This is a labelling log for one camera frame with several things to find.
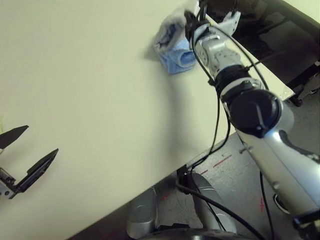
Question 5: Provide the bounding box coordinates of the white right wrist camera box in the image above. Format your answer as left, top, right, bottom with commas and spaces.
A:
219, 11, 242, 36

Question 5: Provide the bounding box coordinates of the beige towel with white trim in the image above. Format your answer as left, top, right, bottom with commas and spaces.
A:
144, 7, 188, 61

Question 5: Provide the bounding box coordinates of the silver robot left leg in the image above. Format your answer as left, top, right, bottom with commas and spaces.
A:
126, 187, 158, 238

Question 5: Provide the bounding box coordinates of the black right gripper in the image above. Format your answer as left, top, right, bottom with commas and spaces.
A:
183, 0, 209, 42

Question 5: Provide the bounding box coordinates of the blue folded towel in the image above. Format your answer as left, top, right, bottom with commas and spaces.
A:
159, 39, 197, 75

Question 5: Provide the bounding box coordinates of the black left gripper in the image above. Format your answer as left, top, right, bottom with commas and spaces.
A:
0, 125, 60, 200

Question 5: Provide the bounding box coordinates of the black white-soled shoe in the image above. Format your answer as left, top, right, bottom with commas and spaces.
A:
273, 193, 291, 214

